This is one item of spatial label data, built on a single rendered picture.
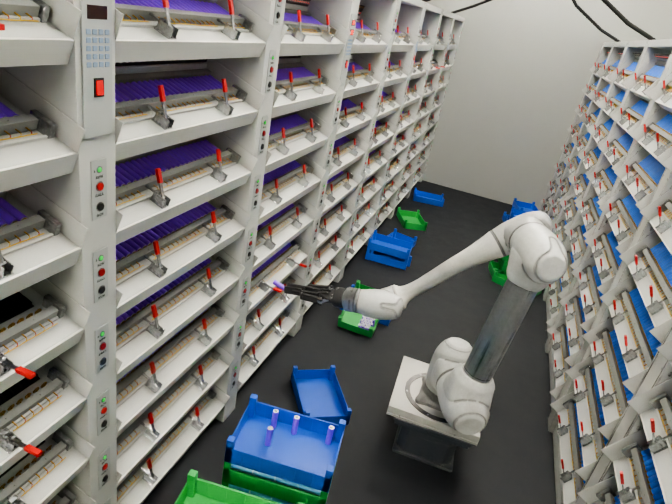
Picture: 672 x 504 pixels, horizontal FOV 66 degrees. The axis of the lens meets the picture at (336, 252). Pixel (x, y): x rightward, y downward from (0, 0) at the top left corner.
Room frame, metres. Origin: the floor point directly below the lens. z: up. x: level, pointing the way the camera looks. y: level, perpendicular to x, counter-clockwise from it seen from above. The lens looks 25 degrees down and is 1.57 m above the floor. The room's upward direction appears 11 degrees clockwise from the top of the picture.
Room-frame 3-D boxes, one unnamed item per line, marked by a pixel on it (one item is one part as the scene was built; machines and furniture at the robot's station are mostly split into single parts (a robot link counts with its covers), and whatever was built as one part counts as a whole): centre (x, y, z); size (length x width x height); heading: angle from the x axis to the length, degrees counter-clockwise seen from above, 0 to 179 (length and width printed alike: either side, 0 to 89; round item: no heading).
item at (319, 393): (1.79, -0.05, 0.04); 0.30 x 0.20 x 0.08; 19
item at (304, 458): (1.10, 0.03, 0.44); 0.30 x 0.20 x 0.08; 83
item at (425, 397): (1.70, -0.54, 0.27); 0.22 x 0.18 x 0.06; 165
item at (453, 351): (1.67, -0.53, 0.41); 0.18 x 0.16 x 0.22; 5
